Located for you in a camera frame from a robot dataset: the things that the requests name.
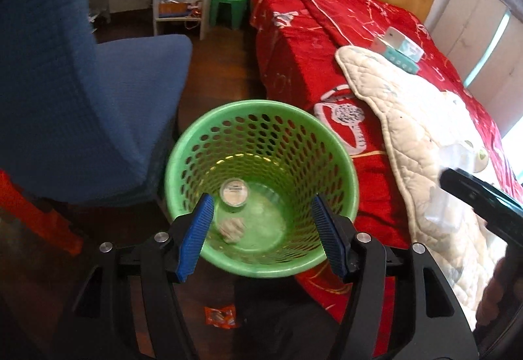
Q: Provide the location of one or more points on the crumpled white tissue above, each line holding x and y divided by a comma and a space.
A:
231, 230

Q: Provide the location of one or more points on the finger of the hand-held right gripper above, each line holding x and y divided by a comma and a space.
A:
461, 184

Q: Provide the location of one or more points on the white tissue box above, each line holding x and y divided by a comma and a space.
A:
398, 40

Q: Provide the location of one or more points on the teal tissue box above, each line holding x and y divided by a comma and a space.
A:
404, 62

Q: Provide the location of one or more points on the white paper cup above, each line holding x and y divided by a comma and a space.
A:
463, 155

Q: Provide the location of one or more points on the white quilted mat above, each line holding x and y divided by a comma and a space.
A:
408, 131

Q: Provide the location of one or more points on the person's right hand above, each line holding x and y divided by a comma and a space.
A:
492, 290

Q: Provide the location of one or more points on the green perforated plastic basket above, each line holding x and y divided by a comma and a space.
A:
261, 139

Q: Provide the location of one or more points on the green plastic stool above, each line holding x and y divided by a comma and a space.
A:
226, 6

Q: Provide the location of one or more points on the white wardrobe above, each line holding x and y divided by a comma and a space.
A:
470, 25

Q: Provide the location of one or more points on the orange book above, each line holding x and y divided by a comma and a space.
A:
173, 9

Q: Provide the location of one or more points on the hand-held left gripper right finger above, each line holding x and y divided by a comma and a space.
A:
327, 233

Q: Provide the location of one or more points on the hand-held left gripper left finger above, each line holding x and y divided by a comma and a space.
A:
196, 233

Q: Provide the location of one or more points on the red printed blanket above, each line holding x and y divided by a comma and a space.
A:
294, 37

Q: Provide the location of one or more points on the orange snack wrapper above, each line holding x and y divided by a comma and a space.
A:
220, 316

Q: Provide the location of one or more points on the red plastic object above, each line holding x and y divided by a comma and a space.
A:
36, 208

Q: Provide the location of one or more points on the blue fabric office chair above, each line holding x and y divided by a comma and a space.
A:
81, 98

